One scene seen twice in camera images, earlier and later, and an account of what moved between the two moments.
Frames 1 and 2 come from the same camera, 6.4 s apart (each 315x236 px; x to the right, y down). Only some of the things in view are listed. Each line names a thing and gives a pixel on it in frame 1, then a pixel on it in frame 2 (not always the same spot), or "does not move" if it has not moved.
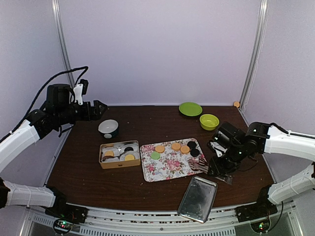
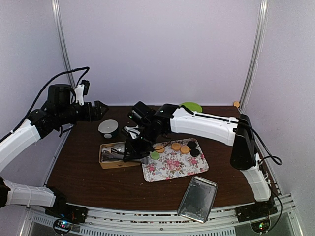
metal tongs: [201, 165] to [112, 154]
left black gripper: [88, 116] does not move
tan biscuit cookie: [176, 146] does not move
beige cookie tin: [119, 155] does not move
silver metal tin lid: [198, 200] does not move
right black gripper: [218, 169] to [136, 152]
